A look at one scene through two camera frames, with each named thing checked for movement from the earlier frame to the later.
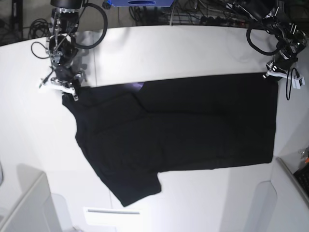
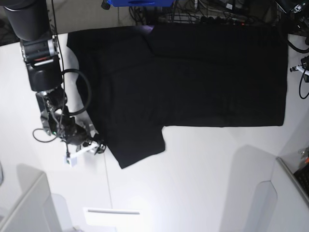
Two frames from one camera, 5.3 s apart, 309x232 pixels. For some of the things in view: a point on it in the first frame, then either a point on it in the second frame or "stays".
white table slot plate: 119,217 stays
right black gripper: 284,59 → 305,63
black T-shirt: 131,132 → 136,80
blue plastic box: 141,3 stays
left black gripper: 65,73 → 76,135
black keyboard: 302,176 stays
